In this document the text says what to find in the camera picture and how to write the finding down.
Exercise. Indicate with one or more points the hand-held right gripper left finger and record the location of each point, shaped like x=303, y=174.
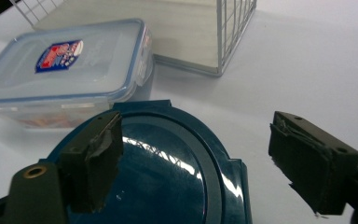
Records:
x=90, y=168

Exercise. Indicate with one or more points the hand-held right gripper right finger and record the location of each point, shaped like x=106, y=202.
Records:
x=307, y=165

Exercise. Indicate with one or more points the round dark teal container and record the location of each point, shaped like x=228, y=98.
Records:
x=167, y=186

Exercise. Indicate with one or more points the clear plastic food container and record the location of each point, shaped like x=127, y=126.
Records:
x=74, y=77

